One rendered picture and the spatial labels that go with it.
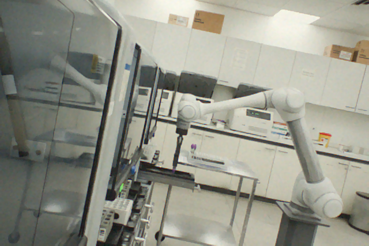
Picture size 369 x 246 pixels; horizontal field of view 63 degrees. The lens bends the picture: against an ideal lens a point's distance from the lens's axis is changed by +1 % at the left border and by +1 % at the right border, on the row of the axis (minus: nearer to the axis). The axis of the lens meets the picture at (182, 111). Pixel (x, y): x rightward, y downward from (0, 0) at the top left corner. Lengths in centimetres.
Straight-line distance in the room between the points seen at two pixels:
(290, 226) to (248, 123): 231
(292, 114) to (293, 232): 77
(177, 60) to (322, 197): 306
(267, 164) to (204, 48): 187
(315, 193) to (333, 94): 316
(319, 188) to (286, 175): 265
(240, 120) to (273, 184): 100
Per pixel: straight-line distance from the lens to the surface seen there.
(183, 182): 177
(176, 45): 438
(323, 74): 481
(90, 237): 83
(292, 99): 165
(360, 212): 465
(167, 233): 232
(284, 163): 441
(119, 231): 106
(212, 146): 414
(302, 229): 210
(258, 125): 422
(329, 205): 183
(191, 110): 156
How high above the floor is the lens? 131
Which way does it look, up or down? 4 degrees down
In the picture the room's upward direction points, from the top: 12 degrees clockwise
